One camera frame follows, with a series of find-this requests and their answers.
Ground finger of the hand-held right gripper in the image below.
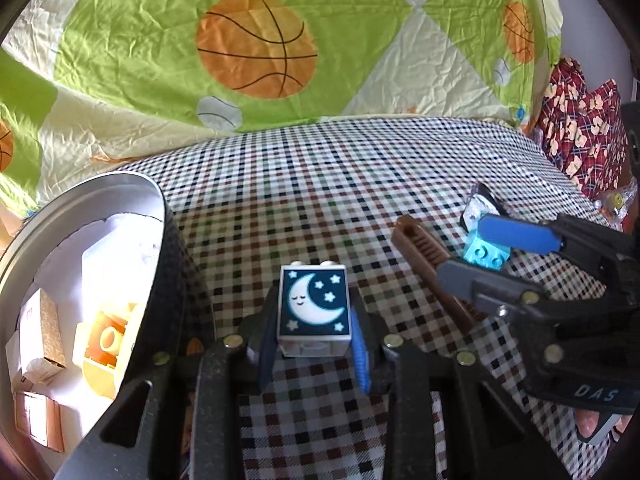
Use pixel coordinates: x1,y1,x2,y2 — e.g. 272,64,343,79
477,212,640,311
436,259,640,361

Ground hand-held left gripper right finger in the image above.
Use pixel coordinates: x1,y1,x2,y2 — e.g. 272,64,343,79
347,285,571,480

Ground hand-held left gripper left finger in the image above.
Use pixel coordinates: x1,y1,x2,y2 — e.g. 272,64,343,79
59,291,281,480

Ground cyan toy block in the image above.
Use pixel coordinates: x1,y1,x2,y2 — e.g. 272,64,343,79
462,232,511,267

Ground moon print toy block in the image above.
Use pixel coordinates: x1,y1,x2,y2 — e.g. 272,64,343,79
277,261,350,358

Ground round metal tin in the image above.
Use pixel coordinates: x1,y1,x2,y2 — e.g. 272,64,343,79
0,172,216,480

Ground person's right hand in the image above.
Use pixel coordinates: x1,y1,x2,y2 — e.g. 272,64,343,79
575,407,618,443

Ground black white toy piece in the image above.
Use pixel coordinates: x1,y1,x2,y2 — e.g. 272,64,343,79
460,182,503,233

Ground brown toy comb piece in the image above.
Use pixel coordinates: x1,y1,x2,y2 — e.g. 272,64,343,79
391,215,478,333

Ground yellow toy in bag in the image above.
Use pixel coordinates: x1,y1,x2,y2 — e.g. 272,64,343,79
595,187,628,233

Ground red patterned cloth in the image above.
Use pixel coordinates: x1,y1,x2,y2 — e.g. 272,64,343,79
532,57,633,206

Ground cream block orange print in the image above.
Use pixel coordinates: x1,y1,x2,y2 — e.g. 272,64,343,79
74,310,137,401

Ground checkered cloth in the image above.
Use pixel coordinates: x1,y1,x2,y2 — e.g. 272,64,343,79
120,116,640,480

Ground white paper liner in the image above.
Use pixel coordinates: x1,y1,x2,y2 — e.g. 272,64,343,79
5,212,163,461

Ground brown patterned box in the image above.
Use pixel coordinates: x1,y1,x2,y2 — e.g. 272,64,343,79
20,290,68,386

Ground orange brown box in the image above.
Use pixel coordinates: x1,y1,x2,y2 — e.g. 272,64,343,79
12,391,66,453

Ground basketball print quilt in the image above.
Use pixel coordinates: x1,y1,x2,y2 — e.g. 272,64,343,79
0,0,563,221

